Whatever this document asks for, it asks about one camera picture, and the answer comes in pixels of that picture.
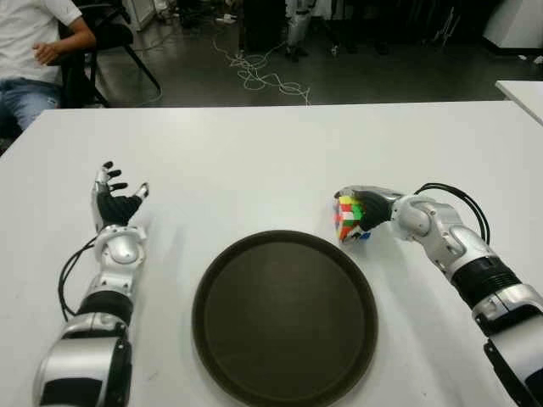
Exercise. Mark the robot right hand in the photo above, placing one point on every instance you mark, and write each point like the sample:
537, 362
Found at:
377, 207

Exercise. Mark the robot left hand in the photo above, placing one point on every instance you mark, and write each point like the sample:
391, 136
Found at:
114, 210

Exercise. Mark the multicoloured Rubik's cube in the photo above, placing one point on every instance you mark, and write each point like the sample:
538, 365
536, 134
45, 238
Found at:
345, 216

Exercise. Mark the robot left arm silver black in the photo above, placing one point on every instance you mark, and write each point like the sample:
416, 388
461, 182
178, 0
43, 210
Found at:
123, 250

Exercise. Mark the robot right arm silver black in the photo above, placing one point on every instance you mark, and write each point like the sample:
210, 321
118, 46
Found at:
418, 216

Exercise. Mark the dark brown round plate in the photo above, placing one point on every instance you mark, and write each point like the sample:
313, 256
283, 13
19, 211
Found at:
284, 318

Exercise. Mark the black office chair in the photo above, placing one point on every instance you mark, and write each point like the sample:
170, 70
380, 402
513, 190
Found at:
114, 36

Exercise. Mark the white side table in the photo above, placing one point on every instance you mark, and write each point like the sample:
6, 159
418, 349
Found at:
526, 93

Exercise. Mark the grey folding stand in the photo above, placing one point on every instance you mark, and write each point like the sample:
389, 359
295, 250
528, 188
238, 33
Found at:
447, 25

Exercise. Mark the seated person in white shirt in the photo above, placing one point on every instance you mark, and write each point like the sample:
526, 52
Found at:
25, 34

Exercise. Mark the white framed glass cabinet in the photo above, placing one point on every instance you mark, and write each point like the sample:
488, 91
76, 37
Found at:
140, 12

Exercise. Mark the black cabinet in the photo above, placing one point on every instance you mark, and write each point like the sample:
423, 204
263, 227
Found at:
263, 25

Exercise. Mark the white power strip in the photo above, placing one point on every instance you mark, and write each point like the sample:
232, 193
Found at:
227, 18

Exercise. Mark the white cabinet with dark base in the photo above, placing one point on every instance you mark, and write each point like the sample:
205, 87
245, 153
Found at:
517, 21

